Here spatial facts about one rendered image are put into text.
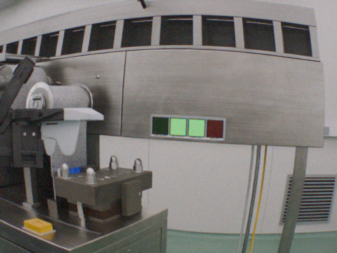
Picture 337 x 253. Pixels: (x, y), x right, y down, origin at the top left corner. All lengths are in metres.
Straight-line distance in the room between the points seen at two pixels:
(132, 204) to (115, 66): 0.50
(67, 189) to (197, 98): 0.53
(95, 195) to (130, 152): 2.97
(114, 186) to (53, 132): 0.75
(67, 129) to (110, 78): 1.02
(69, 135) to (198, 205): 3.45
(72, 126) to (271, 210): 3.36
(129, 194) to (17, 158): 0.82
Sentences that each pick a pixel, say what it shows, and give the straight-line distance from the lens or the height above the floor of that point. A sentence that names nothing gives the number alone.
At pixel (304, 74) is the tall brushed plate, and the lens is 1.34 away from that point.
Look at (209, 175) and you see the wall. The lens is 3.86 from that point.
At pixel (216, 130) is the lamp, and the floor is 1.18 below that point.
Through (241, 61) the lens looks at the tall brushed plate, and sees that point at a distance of 1.37.
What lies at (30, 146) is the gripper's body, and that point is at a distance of 0.54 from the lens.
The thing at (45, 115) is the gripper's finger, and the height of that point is 1.24.
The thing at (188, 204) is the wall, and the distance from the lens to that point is 3.97.
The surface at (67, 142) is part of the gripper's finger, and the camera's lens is 0.52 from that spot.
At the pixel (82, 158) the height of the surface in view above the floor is 1.06.
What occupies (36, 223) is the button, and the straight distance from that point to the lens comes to 1.08.
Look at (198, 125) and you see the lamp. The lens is 1.39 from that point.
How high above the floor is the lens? 1.26
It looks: 3 degrees down
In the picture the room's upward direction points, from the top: 2 degrees clockwise
